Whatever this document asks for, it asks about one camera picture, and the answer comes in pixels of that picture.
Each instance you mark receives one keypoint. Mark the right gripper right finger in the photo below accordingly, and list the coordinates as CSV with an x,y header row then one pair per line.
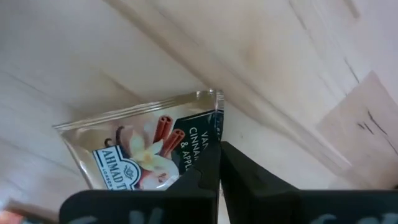
x,y
264,202

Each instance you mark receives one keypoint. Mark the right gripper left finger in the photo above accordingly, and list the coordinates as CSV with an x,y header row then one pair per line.
x,y
186,205

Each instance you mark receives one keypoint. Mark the vanilla cinnamon apple tea bag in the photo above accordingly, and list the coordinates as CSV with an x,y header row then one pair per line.
x,y
140,137

